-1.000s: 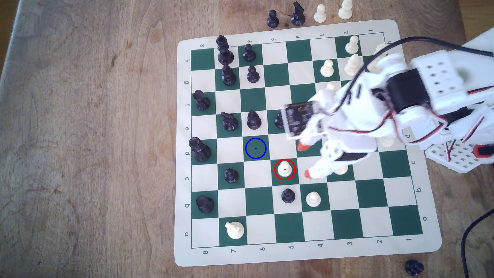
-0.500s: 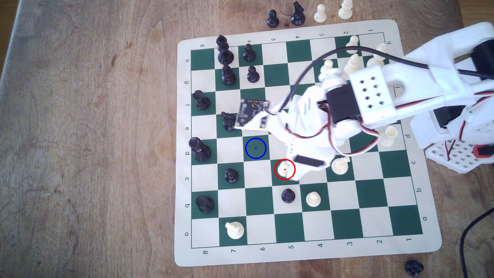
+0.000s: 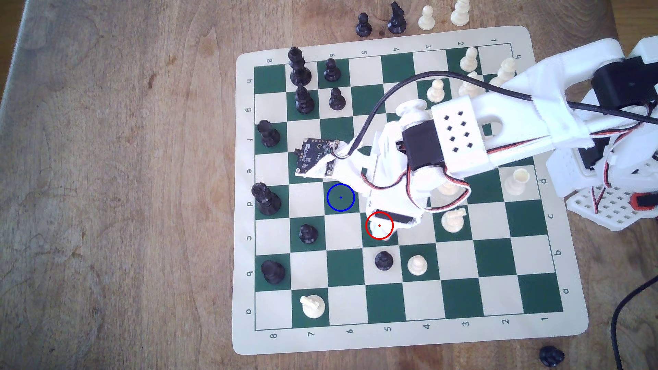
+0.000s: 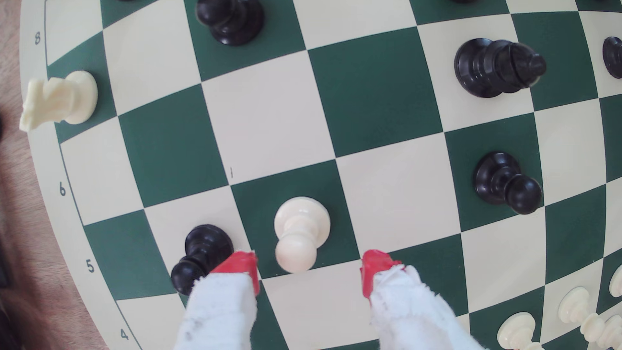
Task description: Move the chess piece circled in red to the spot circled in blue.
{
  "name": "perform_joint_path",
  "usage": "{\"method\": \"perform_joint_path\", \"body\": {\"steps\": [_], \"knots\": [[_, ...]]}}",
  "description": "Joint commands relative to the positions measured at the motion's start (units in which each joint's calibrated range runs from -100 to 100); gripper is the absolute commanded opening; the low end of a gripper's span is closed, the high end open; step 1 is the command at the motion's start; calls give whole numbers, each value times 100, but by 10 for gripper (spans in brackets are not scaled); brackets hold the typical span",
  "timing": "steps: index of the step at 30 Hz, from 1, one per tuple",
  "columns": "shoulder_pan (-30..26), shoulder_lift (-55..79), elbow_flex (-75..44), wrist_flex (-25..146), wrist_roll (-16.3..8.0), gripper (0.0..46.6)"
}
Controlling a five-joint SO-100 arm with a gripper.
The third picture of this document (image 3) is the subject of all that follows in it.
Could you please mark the black chess pawn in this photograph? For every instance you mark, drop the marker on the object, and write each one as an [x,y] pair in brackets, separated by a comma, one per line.
[308,234]
[332,71]
[336,99]
[363,24]
[384,260]

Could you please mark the white cloth tape wrap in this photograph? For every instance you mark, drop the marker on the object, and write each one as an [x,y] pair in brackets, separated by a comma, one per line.
[555,123]

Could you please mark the white chess queen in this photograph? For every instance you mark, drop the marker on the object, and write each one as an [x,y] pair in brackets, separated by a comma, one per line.
[450,189]

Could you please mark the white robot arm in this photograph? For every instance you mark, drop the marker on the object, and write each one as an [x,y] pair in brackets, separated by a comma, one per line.
[514,113]

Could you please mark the black chess rook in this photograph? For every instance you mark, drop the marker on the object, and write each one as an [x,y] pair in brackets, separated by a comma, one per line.
[268,134]
[273,271]

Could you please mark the green white chess mat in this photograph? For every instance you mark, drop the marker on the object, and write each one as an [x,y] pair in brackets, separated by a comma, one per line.
[462,308]

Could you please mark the white chess rook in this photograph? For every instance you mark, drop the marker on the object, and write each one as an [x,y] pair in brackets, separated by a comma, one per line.
[516,182]

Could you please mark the black chess king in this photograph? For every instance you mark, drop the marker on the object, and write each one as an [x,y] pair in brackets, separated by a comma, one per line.
[299,69]

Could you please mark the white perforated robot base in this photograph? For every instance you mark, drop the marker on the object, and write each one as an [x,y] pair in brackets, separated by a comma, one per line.
[611,208]

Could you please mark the black camera circuit board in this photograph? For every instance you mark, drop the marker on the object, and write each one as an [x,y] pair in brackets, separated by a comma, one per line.
[311,153]

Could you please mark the white chess pawn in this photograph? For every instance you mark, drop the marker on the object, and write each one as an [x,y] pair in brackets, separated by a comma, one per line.
[436,91]
[417,265]
[426,19]
[469,60]
[383,235]

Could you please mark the red black base clamp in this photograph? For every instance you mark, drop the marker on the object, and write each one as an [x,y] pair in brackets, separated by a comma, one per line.
[648,201]

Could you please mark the black chess queen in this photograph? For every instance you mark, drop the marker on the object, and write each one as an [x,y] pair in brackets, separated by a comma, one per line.
[266,199]

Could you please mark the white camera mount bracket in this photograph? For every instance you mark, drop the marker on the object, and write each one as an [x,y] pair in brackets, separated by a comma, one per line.
[349,164]

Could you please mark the white chess knight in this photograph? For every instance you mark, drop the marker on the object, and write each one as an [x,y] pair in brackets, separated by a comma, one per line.
[454,221]
[312,306]

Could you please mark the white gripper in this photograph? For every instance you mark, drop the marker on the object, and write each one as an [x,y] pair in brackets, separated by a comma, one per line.
[394,216]

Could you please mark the white chess bishop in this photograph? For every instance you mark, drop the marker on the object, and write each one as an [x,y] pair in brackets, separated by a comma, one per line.
[460,14]
[506,69]

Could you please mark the black chess bishop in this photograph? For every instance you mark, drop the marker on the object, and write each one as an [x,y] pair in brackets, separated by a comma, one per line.
[304,101]

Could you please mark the black chess knight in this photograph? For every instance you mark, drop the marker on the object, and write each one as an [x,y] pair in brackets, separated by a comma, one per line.
[551,356]
[396,19]

